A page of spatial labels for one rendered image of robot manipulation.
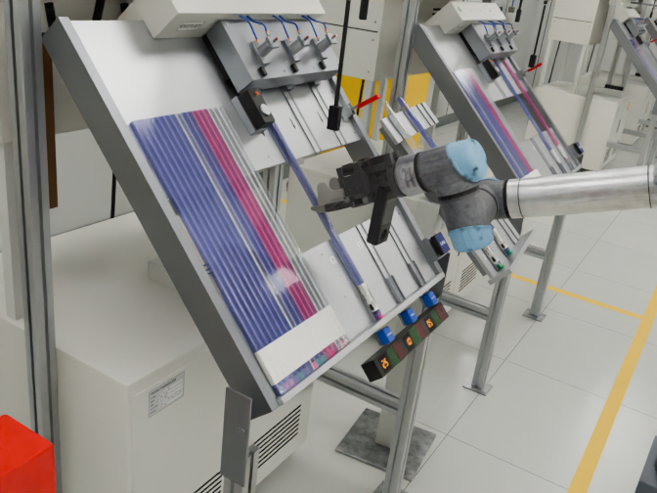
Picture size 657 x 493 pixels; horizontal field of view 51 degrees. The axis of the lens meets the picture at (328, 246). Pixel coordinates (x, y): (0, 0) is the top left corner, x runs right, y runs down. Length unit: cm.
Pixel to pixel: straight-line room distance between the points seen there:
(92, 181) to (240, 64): 209
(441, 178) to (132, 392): 69
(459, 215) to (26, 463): 77
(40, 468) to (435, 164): 76
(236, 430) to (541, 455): 145
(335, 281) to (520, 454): 120
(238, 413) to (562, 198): 68
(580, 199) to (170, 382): 85
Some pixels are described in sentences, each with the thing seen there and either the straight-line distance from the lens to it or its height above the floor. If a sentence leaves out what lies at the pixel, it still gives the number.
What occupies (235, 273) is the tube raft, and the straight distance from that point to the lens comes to 115.
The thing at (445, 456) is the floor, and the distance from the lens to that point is 226.
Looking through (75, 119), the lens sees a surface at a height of 102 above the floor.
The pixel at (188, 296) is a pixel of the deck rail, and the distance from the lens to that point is 113.
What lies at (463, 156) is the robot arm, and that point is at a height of 110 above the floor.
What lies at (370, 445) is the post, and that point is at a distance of 222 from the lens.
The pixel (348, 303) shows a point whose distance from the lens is 135.
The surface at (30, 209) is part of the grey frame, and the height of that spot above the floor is 92.
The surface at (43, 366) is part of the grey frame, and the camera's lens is 146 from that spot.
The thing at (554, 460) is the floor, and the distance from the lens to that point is 239.
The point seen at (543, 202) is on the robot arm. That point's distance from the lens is 131.
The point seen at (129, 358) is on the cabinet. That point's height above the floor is 62.
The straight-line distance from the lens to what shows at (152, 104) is 124.
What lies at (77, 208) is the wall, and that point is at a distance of 337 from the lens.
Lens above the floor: 138
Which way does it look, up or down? 23 degrees down
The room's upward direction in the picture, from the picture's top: 7 degrees clockwise
